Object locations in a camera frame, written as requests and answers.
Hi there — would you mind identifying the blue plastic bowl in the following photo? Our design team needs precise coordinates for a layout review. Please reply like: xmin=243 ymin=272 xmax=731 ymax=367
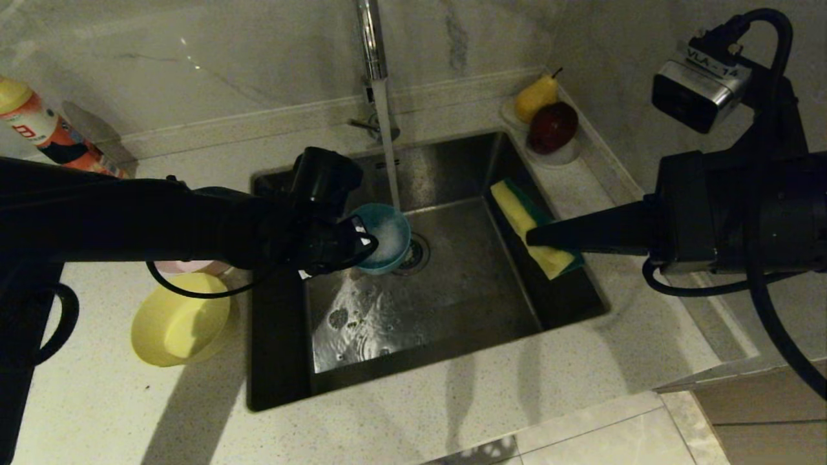
xmin=349 ymin=203 xmax=412 ymax=276

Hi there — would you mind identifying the green and yellow sponge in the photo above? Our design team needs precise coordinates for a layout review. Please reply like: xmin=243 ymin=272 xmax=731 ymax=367
xmin=490 ymin=179 xmax=586 ymax=281

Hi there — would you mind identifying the yellow-capped orange dish soap bottle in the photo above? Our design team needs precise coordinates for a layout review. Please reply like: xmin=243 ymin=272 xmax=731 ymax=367
xmin=0 ymin=76 xmax=127 ymax=179

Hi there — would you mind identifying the stainless steel sink basin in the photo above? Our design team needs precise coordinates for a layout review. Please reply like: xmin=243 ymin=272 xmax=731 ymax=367
xmin=249 ymin=132 xmax=609 ymax=410

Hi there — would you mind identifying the round metal drain strainer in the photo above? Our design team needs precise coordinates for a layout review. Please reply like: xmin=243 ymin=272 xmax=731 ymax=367
xmin=394 ymin=232 xmax=431 ymax=277

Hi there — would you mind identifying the small white dish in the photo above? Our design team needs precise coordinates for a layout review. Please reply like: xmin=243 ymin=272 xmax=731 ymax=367
xmin=522 ymin=132 xmax=580 ymax=170
xmin=499 ymin=97 xmax=532 ymax=134

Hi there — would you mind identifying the running water stream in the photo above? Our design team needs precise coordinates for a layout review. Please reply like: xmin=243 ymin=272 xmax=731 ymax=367
xmin=373 ymin=81 xmax=405 ymax=214

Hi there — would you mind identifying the dark red apple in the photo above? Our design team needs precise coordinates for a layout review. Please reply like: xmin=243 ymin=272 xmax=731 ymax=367
xmin=527 ymin=103 xmax=577 ymax=156

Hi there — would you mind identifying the pink plastic bowl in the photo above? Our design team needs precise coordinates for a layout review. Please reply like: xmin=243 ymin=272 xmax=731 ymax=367
xmin=155 ymin=260 xmax=232 ymax=277

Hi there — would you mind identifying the yellow plastic bowl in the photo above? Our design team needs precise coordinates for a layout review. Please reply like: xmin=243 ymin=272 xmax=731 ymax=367
xmin=131 ymin=272 xmax=238 ymax=367

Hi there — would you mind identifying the yellow pear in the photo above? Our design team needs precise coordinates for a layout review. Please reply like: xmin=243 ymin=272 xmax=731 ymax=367
xmin=514 ymin=70 xmax=561 ymax=125

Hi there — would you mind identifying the chrome faucet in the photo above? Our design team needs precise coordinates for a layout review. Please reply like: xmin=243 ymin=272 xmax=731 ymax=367
xmin=348 ymin=0 xmax=401 ymax=144

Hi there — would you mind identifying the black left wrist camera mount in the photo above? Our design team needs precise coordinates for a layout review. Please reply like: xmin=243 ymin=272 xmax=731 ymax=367
xmin=284 ymin=147 xmax=364 ymax=220

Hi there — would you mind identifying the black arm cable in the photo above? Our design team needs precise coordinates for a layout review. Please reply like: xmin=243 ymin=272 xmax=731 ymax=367
xmin=32 ymin=258 xmax=260 ymax=366
xmin=643 ymin=8 xmax=827 ymax=401

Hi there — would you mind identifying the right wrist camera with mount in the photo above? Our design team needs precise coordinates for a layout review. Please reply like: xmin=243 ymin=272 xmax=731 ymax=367
xmin=651 ymin=16 xmax=811 ymax=156

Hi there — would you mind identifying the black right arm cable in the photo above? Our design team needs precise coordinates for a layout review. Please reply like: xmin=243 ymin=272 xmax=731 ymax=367
xmin=643 ymin=8 xmax=827 ymax=401

